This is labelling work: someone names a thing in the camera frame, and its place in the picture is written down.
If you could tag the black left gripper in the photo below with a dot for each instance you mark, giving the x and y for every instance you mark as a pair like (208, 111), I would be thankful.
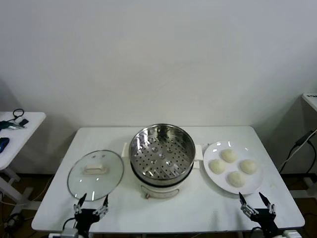
(85, 218)

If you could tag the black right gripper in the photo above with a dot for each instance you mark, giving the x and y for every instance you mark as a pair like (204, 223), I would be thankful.
(265, 220)

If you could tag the white steamed baozi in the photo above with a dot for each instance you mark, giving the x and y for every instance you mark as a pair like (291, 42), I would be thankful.
(229, 155)
(248, 166)
(236, 179)
(218, 166)

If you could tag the perforated steel steamer basket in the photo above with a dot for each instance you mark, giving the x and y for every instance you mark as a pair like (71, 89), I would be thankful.
(161, 158)

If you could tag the white round plate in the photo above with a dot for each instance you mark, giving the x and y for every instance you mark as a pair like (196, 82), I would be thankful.
(252, 182)

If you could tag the cream electric cooker base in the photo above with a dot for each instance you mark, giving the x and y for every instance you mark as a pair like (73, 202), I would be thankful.
(161, 192)

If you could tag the black power adapter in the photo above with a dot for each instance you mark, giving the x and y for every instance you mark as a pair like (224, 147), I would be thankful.
(303, 138)

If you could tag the white side table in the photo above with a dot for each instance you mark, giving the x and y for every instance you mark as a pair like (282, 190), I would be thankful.
(29, 129)

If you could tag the blue object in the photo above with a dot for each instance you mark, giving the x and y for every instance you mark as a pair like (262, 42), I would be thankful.
(3, 143)

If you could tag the small black device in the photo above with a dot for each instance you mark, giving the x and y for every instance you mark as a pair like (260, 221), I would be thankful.
(24, 121)

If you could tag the white side cabinet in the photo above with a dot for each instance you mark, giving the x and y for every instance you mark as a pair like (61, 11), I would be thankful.
(310, 102)

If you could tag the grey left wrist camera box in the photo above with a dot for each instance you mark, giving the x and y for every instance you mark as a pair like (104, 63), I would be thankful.
(69, 233)

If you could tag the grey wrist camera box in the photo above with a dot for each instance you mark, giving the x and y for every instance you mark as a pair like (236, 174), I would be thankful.
(69, 233)
(291, 234)

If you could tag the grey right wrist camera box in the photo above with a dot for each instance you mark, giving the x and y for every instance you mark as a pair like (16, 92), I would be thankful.
(291, 234)

